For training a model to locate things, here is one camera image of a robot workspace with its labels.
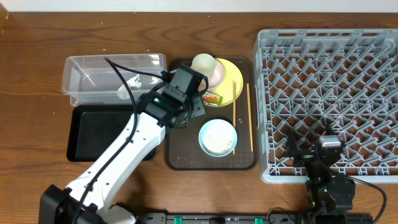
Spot green orange snack wrapper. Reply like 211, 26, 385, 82
201, 92, 223, 106

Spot light blue bowl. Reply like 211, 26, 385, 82
198, 119, 238, 157

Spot white napkin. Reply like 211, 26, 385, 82
117, 75, 142, 100

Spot rice leftovers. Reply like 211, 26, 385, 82
203, 128, 235, 156

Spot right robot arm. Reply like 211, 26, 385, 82
285, 127, 355, 223

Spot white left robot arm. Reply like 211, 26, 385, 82
39, 113, 166, 223

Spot grey plastic dishwasher rack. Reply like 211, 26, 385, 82
252, 29, 397, 184

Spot clear plastic waste bin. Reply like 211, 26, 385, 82
62, 54, 167, 106

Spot pink bowl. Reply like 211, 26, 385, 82
205, 60, 225, 91

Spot cream cup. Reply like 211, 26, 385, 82
191, 54, 216, 80

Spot brown plastic serving tray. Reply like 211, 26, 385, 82
165, 56, 258, 170

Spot left wooden chopstick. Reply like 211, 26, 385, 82
232, 81, 237, 156

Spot wooden chopstick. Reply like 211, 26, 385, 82
246, 83, 254, 152
232, 81, 237, 156

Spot yellow plate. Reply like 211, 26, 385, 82
206, 58, 244, 107

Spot right wooden chopstick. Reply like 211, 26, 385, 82
246, 83, 254, 152

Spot black plastic tray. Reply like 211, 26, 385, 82
66, 104, 158, 162

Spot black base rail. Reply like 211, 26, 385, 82
133, 207, 373, 224

